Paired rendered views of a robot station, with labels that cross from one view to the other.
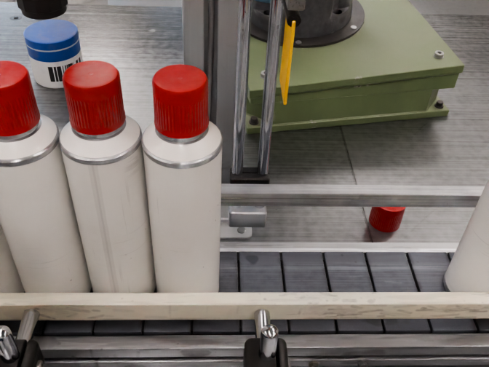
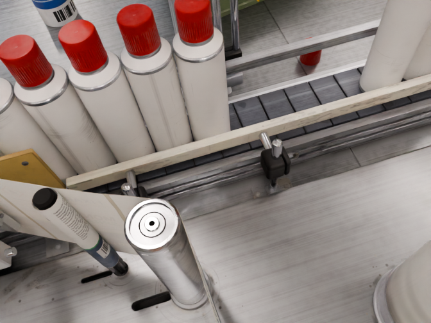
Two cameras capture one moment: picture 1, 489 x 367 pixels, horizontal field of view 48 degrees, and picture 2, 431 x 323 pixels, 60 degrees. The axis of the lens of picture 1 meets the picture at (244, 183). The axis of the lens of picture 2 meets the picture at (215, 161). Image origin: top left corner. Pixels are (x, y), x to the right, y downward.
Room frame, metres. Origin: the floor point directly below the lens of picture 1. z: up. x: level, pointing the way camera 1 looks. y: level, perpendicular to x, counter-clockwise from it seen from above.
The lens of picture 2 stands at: (-0.01, 0.07, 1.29)
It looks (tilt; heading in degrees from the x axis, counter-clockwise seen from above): 59 degrees down; 355
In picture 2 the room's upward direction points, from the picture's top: 9 degrees counter-clockwise
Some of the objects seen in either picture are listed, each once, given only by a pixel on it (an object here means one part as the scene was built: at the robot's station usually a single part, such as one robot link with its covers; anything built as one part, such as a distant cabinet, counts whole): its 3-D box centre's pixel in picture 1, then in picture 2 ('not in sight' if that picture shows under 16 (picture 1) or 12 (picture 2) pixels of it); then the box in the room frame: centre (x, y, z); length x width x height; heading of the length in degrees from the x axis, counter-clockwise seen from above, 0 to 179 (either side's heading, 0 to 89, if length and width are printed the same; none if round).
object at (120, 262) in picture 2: not in sight; (90, 241); (0.13, 0.18, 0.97); 0.02 x 0.02 x 0.19
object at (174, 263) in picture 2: not in sight; (176, 263); (0.09, 0.11, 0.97); 0.05 x 0.05 x 0.19
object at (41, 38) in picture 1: (55, 54); (52, 0); (0.68, 0.27, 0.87); 0.07 x 0.07 x 0.07
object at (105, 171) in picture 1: (110, 199); (158, 92); (0.28, 0.09, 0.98); 0.05 x 0.05 x 0.20
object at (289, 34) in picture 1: (287, 50); not in sight; (0.30, -0.02, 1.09); 0.03 x 0.01 x 0.06; 4
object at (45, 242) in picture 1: (35, 201); (113, 106); (0.27, 0.15, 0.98); 0.05 x 0.05 x 0.20
